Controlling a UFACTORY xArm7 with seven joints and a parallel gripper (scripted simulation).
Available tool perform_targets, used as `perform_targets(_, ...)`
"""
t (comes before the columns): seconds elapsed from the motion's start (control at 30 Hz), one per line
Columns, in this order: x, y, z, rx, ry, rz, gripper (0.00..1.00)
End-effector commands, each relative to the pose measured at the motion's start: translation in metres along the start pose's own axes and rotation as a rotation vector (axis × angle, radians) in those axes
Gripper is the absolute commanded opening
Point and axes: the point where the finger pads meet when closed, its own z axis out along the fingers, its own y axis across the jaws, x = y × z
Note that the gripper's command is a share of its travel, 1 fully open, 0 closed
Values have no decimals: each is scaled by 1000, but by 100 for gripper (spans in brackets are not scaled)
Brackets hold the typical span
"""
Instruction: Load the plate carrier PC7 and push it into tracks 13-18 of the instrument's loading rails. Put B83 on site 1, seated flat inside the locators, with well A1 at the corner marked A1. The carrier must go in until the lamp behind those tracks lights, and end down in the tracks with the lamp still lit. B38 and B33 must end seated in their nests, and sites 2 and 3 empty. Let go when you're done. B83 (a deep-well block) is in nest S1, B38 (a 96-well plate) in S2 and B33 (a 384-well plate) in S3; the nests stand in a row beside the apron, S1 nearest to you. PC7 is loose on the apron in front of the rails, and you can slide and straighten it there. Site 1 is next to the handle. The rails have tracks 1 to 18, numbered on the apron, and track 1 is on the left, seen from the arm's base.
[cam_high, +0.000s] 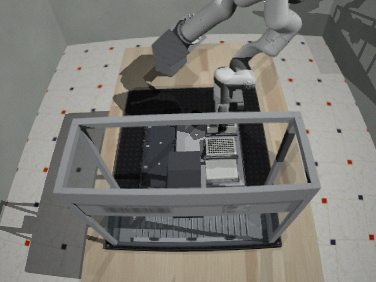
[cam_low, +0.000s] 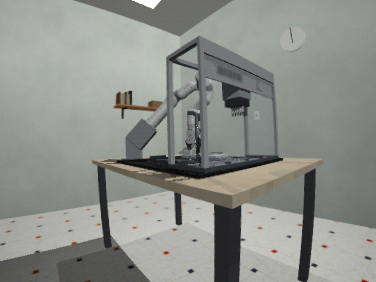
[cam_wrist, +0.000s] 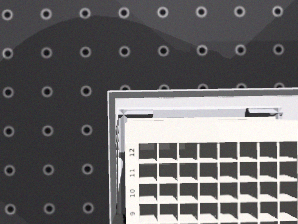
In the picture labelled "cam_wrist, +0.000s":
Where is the dark grey perforated base plate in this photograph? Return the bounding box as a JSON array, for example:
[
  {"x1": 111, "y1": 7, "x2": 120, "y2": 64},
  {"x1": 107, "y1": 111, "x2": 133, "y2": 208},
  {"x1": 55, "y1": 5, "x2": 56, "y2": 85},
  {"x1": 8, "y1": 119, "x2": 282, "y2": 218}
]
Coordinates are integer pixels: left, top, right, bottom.
[{"x1": 0, "y1": 0, "x2": 298, "y2": 224}]

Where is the white deep-well block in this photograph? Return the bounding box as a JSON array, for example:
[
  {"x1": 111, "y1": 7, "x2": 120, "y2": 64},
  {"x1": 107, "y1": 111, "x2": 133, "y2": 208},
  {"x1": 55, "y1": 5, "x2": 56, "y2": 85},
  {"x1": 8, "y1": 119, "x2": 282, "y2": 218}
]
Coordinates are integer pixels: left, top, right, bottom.
[{"x1": 125, "y1": 117, "x2": 298, "y2": 224}]

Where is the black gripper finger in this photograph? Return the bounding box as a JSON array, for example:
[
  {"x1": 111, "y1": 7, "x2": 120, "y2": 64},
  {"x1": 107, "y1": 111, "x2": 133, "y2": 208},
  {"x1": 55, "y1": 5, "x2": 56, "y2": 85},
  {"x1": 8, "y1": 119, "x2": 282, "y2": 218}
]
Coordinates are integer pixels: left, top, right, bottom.
[{"x1": 112, "y1": 214, "x2": 126, "y2": 224}]

